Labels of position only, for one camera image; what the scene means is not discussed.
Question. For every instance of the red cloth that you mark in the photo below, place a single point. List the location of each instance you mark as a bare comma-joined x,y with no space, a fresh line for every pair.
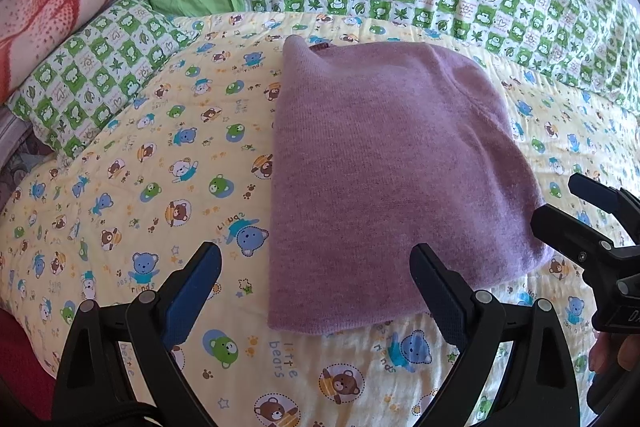
22,357

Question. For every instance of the purple knit sweater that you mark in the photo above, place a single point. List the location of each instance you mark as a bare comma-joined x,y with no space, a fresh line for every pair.
390,182

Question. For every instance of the grey patterned cloth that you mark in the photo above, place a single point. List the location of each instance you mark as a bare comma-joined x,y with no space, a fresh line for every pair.
20,147

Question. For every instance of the green checked pillow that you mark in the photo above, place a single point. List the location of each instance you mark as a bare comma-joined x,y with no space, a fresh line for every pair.
100,67

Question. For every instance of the yellow bear-print quilt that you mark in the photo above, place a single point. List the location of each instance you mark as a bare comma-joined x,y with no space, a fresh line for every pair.
150,157

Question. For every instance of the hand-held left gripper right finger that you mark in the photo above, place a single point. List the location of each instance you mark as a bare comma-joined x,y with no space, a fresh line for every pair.
440,297

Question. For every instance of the person's right hand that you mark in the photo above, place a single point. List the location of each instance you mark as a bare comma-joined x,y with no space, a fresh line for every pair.
607,352

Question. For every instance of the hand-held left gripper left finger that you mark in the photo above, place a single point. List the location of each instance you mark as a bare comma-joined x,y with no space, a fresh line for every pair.
192,297

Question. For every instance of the orange floral blanket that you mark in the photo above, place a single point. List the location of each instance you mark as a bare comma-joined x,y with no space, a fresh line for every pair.
60,7

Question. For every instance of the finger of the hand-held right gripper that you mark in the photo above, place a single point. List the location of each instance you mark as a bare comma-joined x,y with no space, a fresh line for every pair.
565,232
587,188

